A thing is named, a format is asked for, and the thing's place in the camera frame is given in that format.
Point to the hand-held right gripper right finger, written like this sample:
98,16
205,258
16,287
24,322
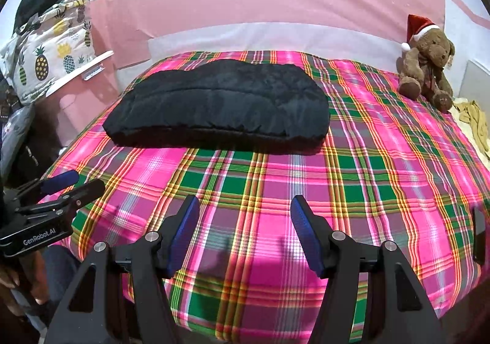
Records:
306,236

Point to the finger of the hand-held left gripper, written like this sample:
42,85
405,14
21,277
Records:
61,180
82,192

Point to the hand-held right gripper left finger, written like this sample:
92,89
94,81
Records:
183,236

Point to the black puffer jacket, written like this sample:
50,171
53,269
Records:
222,106

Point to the person's left hand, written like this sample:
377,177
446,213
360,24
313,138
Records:
13,281

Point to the black bag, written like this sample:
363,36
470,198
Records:
32,152

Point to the person's left leg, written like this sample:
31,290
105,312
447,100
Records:
61,271

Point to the pink green plaid bed sheet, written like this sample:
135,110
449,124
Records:
268,194

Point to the grey floral cloth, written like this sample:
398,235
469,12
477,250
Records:
14,129

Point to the pineapple print pillow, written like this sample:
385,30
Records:
49,57

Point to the black flat device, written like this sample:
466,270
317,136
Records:
479,236

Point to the yellow cloth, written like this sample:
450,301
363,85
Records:
474,114

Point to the brown teddy bear santa hat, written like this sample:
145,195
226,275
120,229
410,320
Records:
425,64

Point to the white panel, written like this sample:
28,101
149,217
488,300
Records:
478,79

